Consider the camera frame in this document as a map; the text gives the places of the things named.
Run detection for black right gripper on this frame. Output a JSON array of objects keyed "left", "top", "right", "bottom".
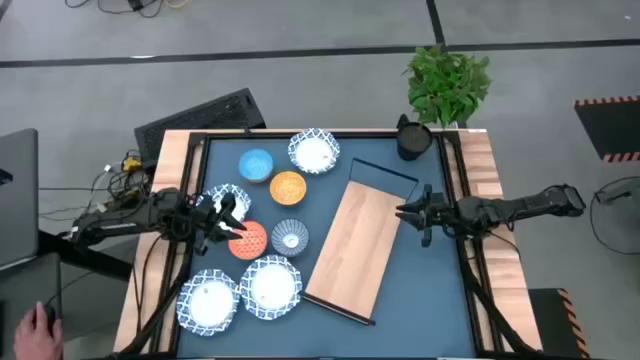
[{"left": 394, "top": 183, "right": 459, "bottom": 249}]

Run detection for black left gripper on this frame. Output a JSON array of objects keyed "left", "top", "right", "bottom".
[{"left": 189, "top": 192, "right": 247, "bottom": 256}]

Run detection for blue white paper bowl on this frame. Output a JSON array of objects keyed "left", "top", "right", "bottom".
[
  {"left": 287, "top": 127, "right": 342, "bottom": 176},
  {"left": 175, "top": 268, "right": 242, "bottom": 337},
  {"left": 197, "top": 183, "right": 253, "bottom": 231},
  {"left": 239, "top": 254, "right": 304, "bottom": 322}
]

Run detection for red-orange dotted ceramic bowl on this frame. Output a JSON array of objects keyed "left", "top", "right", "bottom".
[{"left": 227, "top": 220, "right": 269, "bottom": 261}]

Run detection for light-blue-inside orange-outside ceramic bowl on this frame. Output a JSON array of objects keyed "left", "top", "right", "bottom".
[{"left": 238, "top": 148, "right": 275, "bottom": 184}]

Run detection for blue-striped-inside red-outside ceramic bowl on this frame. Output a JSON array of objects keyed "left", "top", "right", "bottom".
[{"left": 270, "top": 218, "right": 310, "bottom": 258}]

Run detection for orange-inside blue-outside ceramic bowl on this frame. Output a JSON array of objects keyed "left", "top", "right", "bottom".
[{"left": 268, "top": 170, "right": 308, "bottom": 207}]

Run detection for black cup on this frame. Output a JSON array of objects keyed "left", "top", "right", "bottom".
[{"left": 395, "top": 113, "right": 434, "bottom": 162}]

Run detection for blue table mat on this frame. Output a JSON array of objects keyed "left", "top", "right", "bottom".
[{"left": 175, "top": 137, "right": 477, "bottom": 359}]

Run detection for black perforated panel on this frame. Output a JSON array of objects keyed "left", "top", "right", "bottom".
[{"left": 133, "top": 87, "right": 267, "bottom": 166}]

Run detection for green leafy plant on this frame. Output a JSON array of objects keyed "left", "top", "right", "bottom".
[{"left": 402, "top": 43, "right": 494, "bottom": 129}]

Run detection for black desk leg bar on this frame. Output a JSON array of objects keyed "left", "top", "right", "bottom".
[{"left": 37, "top": 229, "right": 134, "bottom": 281}]

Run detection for black hazard-striped floor mat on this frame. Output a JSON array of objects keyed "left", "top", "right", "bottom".
[
  {"left": 527, "top": 287, "right": 591, "bottom": 360},
  {"left": 573, "top": 94, "right": 640, "bottom": 164}
]

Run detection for black computer mouse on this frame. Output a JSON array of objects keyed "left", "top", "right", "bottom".
[{"left": 42, "top": 302, "right": 59, "bottom": 336}]

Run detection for grey laptop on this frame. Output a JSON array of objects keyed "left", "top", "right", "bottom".
[{"left": 0, "top": 128, "right": 40, "bottom": 269}]

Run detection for grey side desk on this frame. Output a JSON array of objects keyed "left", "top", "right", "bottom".
[{"left": 0, "top": 252, "right": 64, "bottom": 360}]

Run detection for person's hand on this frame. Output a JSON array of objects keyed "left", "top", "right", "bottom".
[{"left": 13, "top": 301, "right": 64, "bottom": 360}]

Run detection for wooden shelf with black frame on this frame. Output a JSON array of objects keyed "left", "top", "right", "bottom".
[{"left": 302, "top": 157, "right": 420, "bottom": 327}]

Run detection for black metal table frame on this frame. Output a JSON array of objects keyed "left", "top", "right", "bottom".
[{"left": 117, "top": 128, "right": 544, "bottom": 360}]

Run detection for tangled cable bundle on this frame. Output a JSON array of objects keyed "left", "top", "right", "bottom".
[{"left": 38, "top": 148, "right": 151, "bottom": 236}]

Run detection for floor cables with adapter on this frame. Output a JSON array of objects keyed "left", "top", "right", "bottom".
[{"left": 64, "top": 0, "right": 189, "bottom": 19}]

